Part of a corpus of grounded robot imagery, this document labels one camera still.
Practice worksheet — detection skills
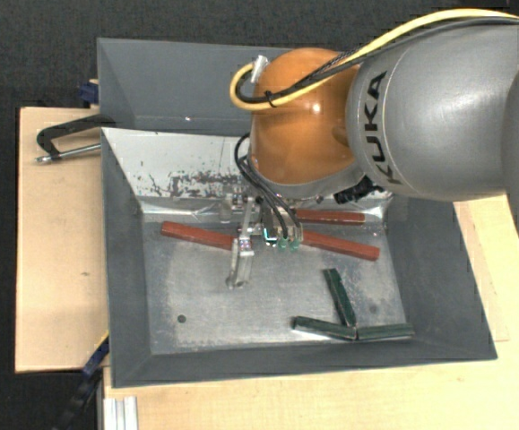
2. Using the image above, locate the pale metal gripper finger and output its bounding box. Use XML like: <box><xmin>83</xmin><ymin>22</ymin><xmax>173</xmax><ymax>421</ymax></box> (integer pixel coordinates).
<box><xmin>238</xmin><ymin>238</ymin><xmax>256</xmax><ymax>286</ymax></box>
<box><xmin>225</xmin><ymin>236</ymin><xmax>245</xmax><ymax>291</ymax></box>

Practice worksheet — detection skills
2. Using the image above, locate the red-brown flat block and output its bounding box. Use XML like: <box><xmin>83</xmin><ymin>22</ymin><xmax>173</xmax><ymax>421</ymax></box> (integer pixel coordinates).
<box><xmin>293</xmin><ymin>209</ymin><xmax>368</xmax><ymax>227</ymax></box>
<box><xmin>300</xmin><ymin>229</ymin><xmax>382</xmax><ymax>262</ymax></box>
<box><xmin>160</xmin><ymin>220</ymin><xmax>235</xmax><ymax>251</ymax></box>

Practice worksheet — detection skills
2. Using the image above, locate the grey metal bin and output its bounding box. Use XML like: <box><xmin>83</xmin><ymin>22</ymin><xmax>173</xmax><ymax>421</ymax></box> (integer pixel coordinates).
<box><xmin>96</xmin><ymin>37</ymin><xmax>499</xmax><ymax>390</ymax></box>

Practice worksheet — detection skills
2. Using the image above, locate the pale flat board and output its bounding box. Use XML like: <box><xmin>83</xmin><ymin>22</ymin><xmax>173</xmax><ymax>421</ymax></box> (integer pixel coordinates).
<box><xmin>14</xmin><ymin>106</ymin><xmax>110</xmax><ymax>374</ymax></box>

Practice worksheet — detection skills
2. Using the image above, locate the black cylinder on white bracket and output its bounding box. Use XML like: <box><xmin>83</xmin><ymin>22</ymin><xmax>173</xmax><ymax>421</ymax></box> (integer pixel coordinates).
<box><xmin>332</xmin><ymin>176</ymin><xmax>385</xmax><ymax>206</ymax></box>

